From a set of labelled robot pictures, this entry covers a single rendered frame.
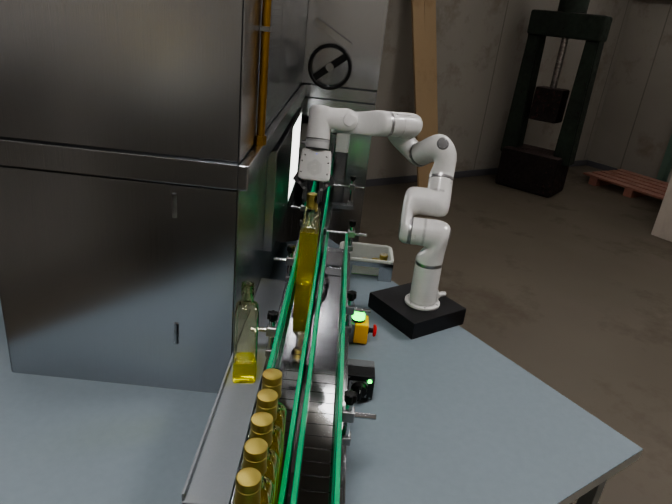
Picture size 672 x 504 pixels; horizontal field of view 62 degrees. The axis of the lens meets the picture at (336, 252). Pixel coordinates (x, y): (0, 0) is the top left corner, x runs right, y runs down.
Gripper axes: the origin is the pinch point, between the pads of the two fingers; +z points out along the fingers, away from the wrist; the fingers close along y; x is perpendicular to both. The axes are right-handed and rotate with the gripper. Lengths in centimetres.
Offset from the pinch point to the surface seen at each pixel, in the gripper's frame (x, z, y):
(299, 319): -17.2, 36.2, 1.4
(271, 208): 0.1, 5.3, -12.7
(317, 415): -58, 47, 11
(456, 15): 452, -189, 101
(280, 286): 1.9, 31.0, -7.5
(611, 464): -44, 57, 87
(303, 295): -2.3, 32.1, 0.8
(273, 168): -3.3, -7.6, -12.8
